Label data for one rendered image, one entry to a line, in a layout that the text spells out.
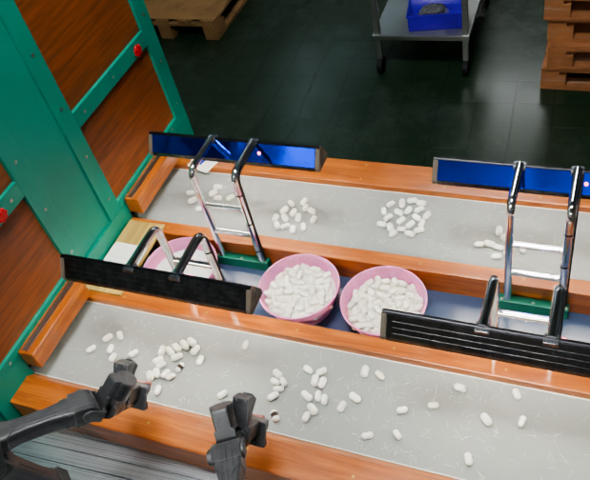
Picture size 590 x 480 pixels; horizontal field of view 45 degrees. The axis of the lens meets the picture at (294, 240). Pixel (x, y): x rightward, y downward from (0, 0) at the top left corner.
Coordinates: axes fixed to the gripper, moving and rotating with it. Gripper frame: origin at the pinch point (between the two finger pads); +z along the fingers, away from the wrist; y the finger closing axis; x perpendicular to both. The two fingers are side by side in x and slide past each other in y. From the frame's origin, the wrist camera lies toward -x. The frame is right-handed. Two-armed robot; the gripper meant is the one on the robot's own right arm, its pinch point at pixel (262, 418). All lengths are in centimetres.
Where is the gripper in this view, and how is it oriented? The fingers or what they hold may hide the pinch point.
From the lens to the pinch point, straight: 194.9
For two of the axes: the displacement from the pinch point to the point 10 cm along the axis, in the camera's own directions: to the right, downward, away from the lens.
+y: -9.2, -1.3, 3.7
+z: 3.8, -1.2, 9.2
